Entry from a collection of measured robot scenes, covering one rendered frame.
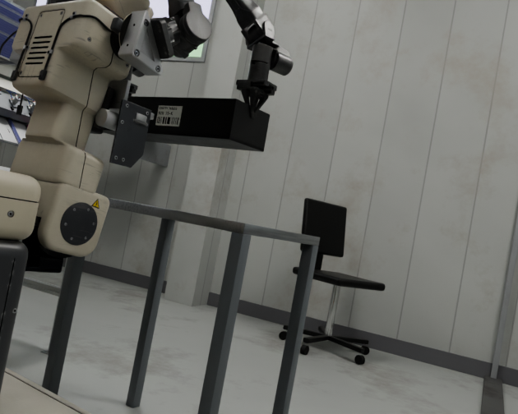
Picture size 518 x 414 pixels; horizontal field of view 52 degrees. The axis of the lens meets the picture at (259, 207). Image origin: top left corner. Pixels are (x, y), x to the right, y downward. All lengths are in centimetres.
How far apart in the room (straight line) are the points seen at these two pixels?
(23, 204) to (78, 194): 29
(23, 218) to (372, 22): 423
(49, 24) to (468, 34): 385
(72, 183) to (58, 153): 8
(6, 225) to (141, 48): 50
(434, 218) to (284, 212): 128
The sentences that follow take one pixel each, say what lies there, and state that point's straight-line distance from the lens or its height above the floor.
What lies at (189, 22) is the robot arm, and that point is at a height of 125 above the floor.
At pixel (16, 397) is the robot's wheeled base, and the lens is 149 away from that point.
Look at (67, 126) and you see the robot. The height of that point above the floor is 95.
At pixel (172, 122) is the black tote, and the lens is 158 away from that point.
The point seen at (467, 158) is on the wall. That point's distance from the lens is 450.
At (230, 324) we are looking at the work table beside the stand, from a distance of 147.
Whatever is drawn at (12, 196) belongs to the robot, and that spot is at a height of 77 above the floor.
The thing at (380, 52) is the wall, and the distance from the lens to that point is 486.
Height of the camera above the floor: 79
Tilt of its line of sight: 2 degrees up
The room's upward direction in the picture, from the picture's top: 11 degrees clockwise
